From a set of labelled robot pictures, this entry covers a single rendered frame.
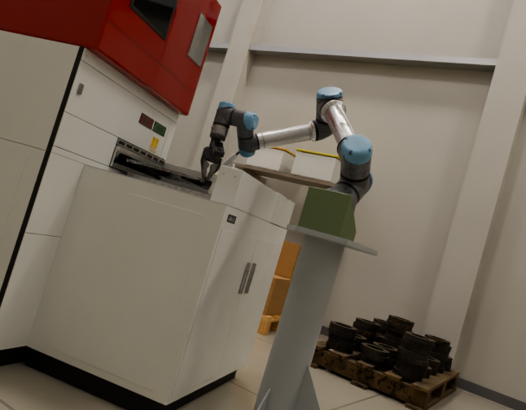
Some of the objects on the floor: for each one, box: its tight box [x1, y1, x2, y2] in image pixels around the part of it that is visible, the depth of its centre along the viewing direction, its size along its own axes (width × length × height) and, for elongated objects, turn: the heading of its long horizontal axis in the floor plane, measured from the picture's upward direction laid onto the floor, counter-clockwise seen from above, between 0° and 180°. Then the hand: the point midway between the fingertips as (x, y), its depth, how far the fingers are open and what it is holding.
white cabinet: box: [25, 165, 287, 410], centre depth 242 cm, size 64×96×82 cm, turn 62°
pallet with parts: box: [310, 315, 460, 410], centre depth 393 cm, size 87×132×45 cm, turn 46°
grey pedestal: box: [253, 225, 378, 410], centre depth 195 cm, size 51×44×82 cm
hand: (205, 179), depth 230 cm, fingers closed
